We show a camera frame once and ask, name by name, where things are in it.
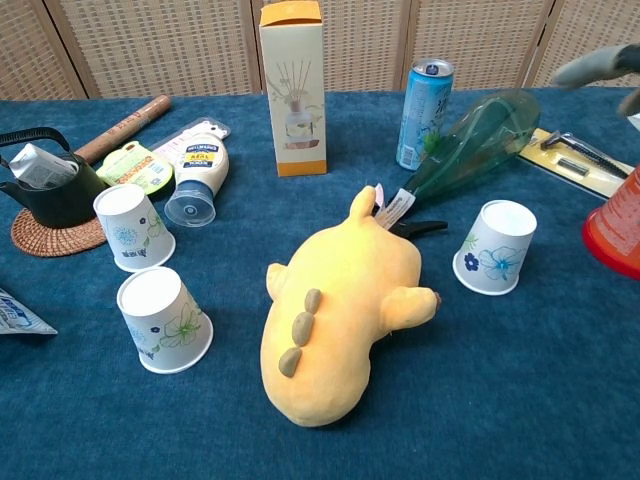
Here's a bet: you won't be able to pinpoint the white phone case package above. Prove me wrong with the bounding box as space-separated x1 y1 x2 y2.
149 116 232 156

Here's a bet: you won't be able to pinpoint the mayonnaise squeeze bottle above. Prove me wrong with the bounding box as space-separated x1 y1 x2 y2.
163 130 231 229

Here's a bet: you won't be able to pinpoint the blue white toothpaste tube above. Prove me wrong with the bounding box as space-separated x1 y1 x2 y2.
0 288 59 336

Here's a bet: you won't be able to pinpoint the brown paper roll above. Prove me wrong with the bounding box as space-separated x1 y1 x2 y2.
74 94 173 165

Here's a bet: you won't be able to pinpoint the red plastic container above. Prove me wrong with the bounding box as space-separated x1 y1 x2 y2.
582 162 640 281

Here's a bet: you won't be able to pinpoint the silver pouch in teapot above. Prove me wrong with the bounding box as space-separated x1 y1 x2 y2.
8 143 80 190

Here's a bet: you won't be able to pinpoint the white cup green flower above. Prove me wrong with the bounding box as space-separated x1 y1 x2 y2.
116 266 215 375
92 183 177 274

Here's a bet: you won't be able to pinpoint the razor on yellow card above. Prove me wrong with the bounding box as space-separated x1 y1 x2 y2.
517 127 636 201

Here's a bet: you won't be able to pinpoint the green spray bottle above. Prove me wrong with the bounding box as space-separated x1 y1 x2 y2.
387 88 542 239

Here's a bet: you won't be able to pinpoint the blue tablecloth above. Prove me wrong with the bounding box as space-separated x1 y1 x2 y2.
0 87 640 480

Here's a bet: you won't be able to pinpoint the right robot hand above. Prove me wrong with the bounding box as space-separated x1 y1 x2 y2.
552 43 640 119

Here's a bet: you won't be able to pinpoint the blue drink can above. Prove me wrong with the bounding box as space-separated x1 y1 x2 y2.
395 58 456 171

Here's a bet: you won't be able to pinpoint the white cup blue flowers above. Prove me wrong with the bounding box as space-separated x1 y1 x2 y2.
452 199 539 296

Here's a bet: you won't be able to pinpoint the woven rattan coaster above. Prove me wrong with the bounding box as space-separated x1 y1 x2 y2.
10 207 109 259

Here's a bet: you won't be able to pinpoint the woven folding screen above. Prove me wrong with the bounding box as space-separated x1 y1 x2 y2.
0 0 640 101

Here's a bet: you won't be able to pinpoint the yellow plush dinosaur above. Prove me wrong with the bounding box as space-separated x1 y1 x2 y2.
259 182 444 429

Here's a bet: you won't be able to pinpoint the green yellow snack packet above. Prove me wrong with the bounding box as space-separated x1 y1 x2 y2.
95 140 175 205

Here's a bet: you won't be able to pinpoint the reed diffuser box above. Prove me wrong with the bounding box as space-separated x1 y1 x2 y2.
258 0 329 178

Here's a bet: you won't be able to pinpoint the black teapot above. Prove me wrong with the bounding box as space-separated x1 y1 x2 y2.
0 127 109 229

